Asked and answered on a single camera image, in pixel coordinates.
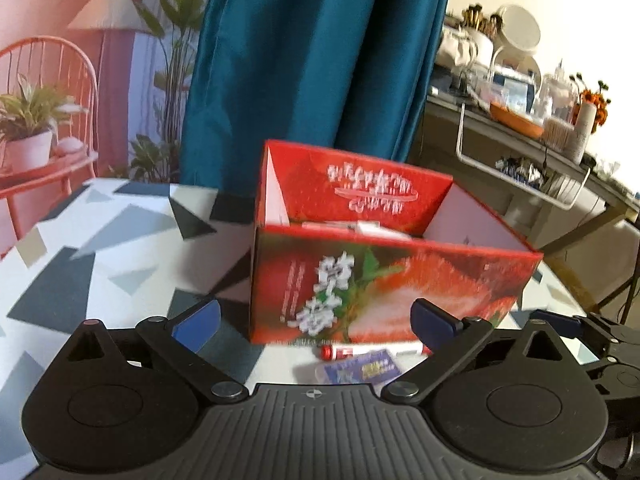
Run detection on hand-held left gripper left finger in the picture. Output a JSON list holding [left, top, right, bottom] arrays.
[[64, 298, 249, 402]]

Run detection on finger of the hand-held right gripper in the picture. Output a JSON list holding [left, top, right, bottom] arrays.
[[529, 309, 585, 342]]

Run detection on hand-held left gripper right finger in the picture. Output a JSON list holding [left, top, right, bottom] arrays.
[[381, 297, 572, 406]]

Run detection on red strawberry print cardboard box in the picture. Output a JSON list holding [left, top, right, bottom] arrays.
[[248, 139, 545, 346]]

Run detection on white power bank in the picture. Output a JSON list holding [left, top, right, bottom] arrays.
[[302, 219, 414, 242]]

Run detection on red-capped white tube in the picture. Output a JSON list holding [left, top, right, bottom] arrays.
[[320, 342, 434, 361]]

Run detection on geometric patterned tablecloth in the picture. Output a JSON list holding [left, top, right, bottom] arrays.
[[0, 177, 601, 480]]

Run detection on dark desk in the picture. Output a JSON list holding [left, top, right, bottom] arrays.
[[414, 94, 640, 313]]

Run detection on cotton swab container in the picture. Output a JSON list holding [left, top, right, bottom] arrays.
[[542, 117, 577, 154]]

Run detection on white vase with orange flowers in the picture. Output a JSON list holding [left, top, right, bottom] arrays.
[[571, 73, 612, 136]]

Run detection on clear glass jar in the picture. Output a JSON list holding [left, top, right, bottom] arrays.
[[534, 59, 577, 122]]

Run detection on white bag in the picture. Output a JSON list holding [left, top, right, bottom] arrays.
[[439, 24, 494, 69]]

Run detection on teal curtain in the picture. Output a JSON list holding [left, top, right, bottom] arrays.
[[178, 0, 457, 189]]

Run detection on round white mirror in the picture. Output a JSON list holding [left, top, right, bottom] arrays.
[[494, 3, 543, 69]]

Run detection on white wire rack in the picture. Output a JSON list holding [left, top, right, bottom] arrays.
[[455, 102, 592, 211]]

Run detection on wall poster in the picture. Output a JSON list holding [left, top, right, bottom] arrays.
[[0, 0, 222, 261]]

